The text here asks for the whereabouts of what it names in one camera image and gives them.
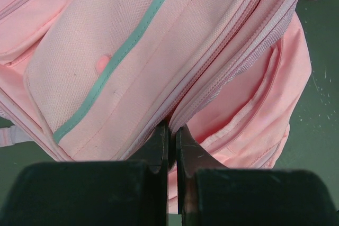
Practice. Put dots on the pink student backpack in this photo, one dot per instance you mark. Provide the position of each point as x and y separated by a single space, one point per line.
89 80

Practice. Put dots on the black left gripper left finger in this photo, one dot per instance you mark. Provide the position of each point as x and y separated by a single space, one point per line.
130 192

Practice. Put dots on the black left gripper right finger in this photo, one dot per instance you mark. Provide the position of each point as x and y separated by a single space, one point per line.
210 193

